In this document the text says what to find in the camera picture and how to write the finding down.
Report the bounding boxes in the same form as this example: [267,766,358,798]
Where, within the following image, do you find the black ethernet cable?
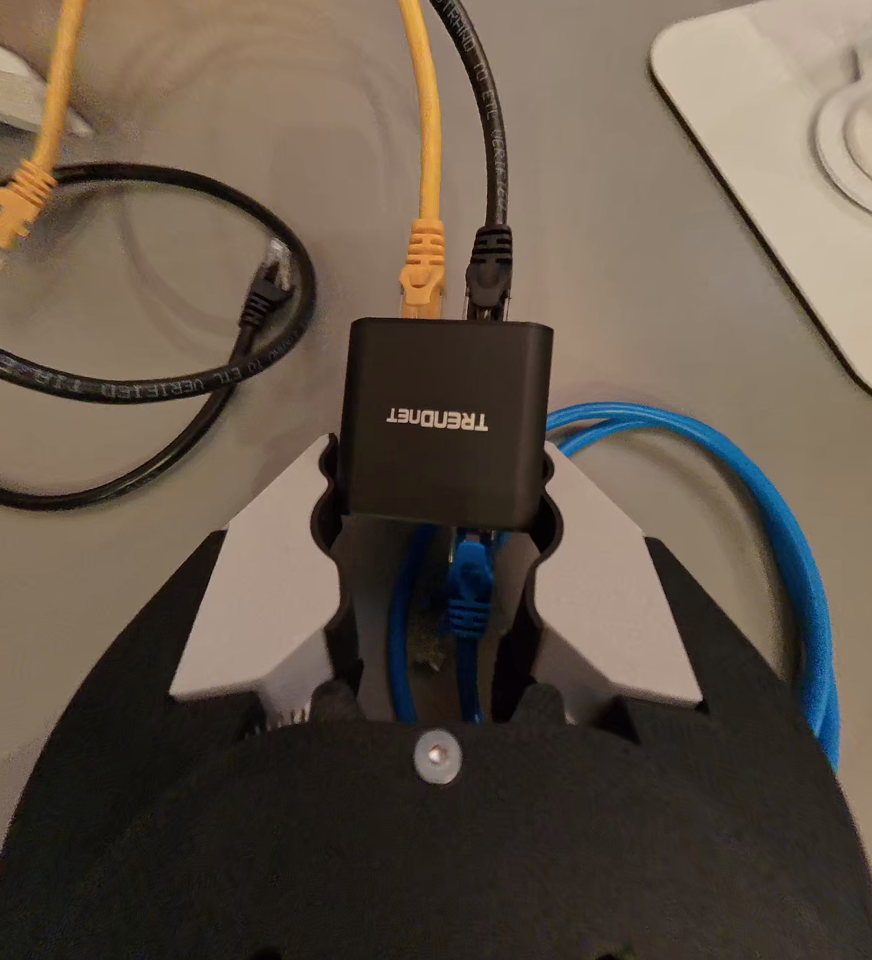
[0,0,516,513]

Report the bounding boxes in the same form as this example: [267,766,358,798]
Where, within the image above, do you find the white monitor stand base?
[649,0,872,411]

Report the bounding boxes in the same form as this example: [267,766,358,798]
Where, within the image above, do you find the blue ethernet cable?
[387,403,842,774]

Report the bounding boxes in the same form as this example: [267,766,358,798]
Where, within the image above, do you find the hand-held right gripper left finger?
[169,433,365,723]

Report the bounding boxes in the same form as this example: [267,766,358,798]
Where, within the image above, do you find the black network switch box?
[334,317,554,532]

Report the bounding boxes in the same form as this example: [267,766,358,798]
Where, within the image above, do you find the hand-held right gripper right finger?
[496,441,710,726]

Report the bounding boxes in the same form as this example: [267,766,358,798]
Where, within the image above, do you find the yellow ethernet cable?
[0,0,449,321]

